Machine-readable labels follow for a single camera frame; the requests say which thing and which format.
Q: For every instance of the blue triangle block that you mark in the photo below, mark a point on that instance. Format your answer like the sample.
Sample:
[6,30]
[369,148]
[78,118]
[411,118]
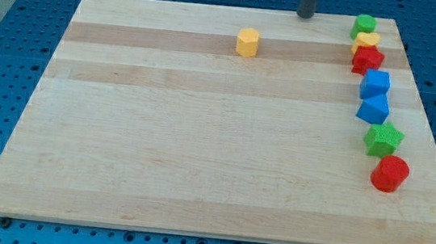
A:
[374,110]

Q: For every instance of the green star block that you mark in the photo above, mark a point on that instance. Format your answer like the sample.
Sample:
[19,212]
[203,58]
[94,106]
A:
[382,139]

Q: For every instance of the wooden board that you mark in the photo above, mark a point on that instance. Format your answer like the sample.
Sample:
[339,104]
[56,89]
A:
[146,118]

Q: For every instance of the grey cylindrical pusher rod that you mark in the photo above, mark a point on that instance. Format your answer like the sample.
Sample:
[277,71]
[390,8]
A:
[306,8]

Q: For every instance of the blue cube block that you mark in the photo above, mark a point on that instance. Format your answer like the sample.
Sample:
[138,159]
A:
[374,83]

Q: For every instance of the red cylinder block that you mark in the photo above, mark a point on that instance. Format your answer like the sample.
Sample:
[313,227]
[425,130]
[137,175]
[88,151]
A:
[390,173]

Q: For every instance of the red star block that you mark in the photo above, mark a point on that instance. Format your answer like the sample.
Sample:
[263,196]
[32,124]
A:
[366,58]

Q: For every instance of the yellow heart block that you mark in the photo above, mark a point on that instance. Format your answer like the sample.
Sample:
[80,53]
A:
[365,39]

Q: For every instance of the green cylinder block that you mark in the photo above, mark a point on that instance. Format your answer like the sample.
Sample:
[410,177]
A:
[363,23]

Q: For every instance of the yellow hexagon block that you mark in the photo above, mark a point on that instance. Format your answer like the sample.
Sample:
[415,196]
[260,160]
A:
[247,42]

